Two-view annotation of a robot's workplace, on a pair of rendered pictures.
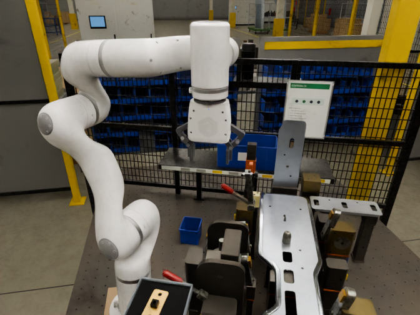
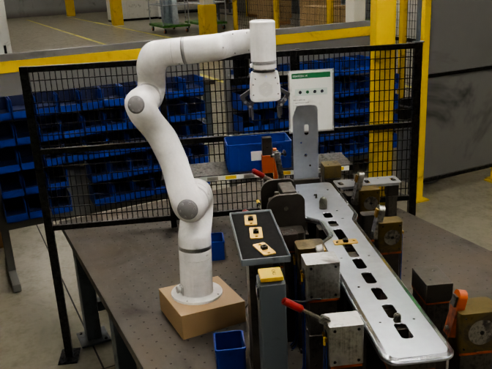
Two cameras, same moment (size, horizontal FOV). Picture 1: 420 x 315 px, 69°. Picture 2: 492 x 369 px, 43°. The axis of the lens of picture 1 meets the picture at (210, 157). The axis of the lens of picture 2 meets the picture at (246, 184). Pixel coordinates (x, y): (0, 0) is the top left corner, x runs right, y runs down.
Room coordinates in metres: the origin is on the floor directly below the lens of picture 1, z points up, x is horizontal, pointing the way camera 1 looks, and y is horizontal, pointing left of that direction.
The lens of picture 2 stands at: (-1.30, 0.63, 1.91)
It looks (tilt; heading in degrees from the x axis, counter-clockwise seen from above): 19 degrees down; 345
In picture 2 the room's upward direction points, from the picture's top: 3 degrees counter-clockwise
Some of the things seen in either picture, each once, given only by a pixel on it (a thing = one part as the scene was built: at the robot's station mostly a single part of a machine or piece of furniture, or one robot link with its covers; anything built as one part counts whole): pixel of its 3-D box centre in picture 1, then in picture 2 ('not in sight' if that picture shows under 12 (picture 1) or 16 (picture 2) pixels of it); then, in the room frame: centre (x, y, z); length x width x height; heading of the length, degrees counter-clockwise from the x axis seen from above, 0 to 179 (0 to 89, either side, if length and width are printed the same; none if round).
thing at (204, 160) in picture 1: (244, 164); (255, 168); (1.46, -0.18, 1.02); 0.90 x 0.22 x 0.03; 80
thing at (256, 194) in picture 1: (253, 227); not in sight; (1.10, -0.20, 0.88); 0.04 x 0.04 x 0.37; 80
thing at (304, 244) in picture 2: not in sight; (306, 297); (0.41, -0.03, 0.89); 0.12 x 0.08 x 0.38; 80
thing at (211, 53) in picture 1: (210, 54); (263, 39); (0.69, 0.00, 1.70); 0.09 x 0.08 x 0.13; 158
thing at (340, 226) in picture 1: (337, 260); (370, 226); (0.91, -0.51, 0.87); 0.12 x 0.07 x 0.35; 80
